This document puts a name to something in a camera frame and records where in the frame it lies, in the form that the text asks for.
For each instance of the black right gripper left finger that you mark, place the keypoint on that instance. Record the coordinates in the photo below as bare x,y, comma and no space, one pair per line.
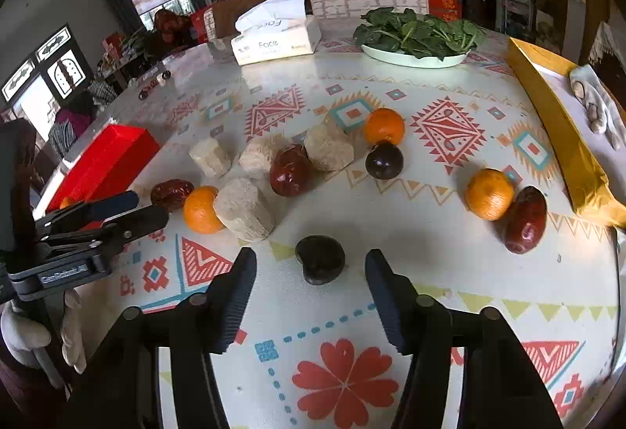
205,324

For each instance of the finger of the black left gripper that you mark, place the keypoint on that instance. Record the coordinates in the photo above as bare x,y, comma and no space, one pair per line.
113,233
77,216

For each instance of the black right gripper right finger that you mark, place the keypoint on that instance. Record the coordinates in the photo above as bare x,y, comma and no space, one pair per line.
420,328

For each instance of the red jujube date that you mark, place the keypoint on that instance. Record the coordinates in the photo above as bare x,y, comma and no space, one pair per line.
526,222
171,194

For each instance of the orange tangerine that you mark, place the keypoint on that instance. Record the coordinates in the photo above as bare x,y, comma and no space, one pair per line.
384,125
198,211
489,194

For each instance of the dark chestnut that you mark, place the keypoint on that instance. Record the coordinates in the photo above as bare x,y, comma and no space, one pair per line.
321,257

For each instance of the dark purple round fruit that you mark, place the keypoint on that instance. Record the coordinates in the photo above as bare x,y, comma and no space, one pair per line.
385,161

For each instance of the large red jujube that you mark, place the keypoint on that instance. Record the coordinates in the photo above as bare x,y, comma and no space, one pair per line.
291,171

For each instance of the small dark fruits cluster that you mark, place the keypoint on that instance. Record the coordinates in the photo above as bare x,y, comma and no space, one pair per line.
158,80

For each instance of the red rectangular tray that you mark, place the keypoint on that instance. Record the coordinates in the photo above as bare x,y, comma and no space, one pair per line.
107,167

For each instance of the red gift box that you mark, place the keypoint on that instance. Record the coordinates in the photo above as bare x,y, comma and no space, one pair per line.
204,25

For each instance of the brown wooden chair back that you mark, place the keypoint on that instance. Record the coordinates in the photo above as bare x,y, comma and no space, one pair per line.
225,14

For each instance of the white tissue box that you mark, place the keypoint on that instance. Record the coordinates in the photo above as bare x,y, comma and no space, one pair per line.
275,29

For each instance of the gold box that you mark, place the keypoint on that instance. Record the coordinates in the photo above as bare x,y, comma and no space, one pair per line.
586,181

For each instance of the white plate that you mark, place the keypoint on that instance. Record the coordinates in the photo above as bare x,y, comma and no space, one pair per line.
406,60

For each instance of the green spinach leaves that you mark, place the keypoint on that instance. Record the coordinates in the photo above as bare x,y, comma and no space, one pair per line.
418,35

